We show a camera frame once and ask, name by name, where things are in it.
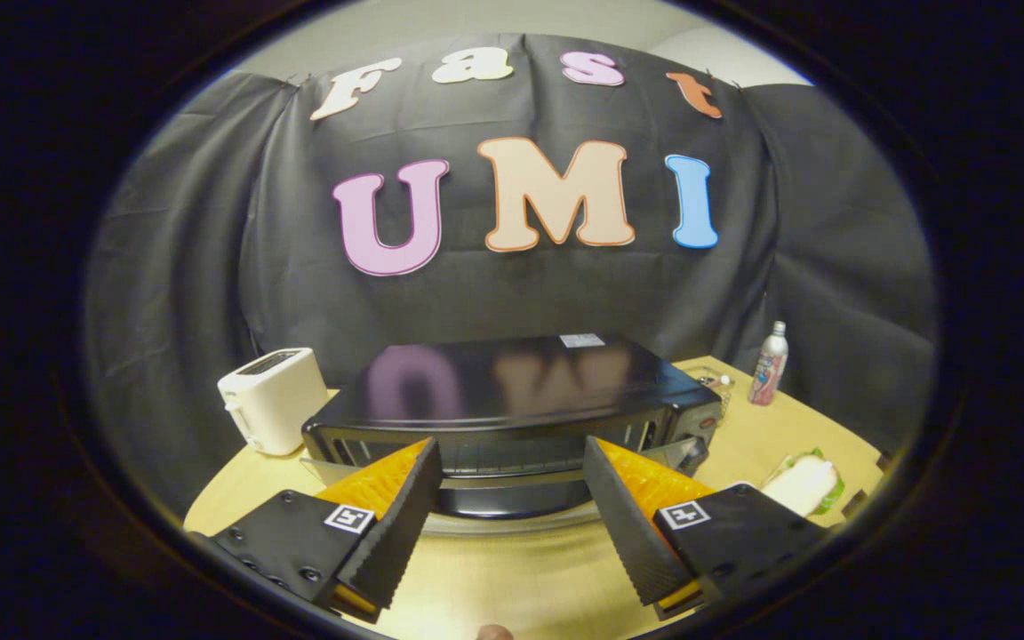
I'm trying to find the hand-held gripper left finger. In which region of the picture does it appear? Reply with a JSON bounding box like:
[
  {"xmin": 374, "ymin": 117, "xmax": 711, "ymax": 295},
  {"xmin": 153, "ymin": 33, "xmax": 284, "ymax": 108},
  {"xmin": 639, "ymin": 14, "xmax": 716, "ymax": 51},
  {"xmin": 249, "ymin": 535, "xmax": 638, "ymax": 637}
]
[{"xmin": 188, "ymin": 437, "xmax": 444, "ymax": 623}]

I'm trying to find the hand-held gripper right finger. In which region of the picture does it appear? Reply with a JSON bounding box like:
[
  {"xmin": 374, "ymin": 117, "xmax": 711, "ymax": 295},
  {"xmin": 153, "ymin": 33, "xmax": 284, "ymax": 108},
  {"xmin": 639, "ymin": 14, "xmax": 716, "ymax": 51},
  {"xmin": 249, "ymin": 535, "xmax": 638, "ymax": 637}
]
[{"xmin": 583, "ymin": 436, "xmax": 833, "ymax": 620}]

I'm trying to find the black toaster oven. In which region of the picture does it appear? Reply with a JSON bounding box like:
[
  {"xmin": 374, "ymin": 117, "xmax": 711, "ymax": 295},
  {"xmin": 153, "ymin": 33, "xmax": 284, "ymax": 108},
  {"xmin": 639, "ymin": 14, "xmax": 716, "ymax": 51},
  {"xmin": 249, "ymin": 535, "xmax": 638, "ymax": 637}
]
[{"xmin": 301, "ymin": 333, "xmax": 724, "ymax": 536}]

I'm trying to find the lettuce sandwich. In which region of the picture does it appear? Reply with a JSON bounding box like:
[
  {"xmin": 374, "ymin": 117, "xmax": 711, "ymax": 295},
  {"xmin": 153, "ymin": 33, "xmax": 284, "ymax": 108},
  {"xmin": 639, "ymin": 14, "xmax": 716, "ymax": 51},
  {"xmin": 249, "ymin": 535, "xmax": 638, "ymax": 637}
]
[{"xmin": 761, "ymin": 447, "xmax": 846, "ymax": 518}]

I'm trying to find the white pop-up toaster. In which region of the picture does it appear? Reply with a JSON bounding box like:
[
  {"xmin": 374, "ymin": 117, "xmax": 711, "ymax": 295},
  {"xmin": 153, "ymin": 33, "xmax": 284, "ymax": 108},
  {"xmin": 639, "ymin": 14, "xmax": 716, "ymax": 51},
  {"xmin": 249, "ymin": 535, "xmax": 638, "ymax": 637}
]
[{"xmin": 217, "ymin": 348, "xmax": 330, "ymax": 457}]

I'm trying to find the clear glass cup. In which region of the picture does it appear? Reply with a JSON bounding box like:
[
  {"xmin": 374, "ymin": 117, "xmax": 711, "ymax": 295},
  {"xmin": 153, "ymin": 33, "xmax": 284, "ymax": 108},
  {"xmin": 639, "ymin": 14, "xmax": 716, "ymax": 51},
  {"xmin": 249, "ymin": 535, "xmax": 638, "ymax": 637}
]
[{"xmin": 694, "ymin": 364, "xmax": 735, "ymax": 419}]

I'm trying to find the silver pink spray bottle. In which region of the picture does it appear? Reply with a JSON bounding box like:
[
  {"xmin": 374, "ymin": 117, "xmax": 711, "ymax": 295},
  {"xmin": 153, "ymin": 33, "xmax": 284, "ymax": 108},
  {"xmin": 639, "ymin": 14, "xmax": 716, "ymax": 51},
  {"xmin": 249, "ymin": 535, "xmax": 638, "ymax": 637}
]
[{"xmin": 748, "ymin": 321, "xmax": 789, "ymax": 407}]

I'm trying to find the black backdrop cloth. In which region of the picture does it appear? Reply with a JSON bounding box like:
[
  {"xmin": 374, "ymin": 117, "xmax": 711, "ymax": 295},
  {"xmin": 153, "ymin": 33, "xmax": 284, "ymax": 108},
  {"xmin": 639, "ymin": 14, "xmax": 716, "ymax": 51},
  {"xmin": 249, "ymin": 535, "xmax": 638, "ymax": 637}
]
[{"xmin": 84, "ymin": 34, "xmax": 938, "ymax": 518}]

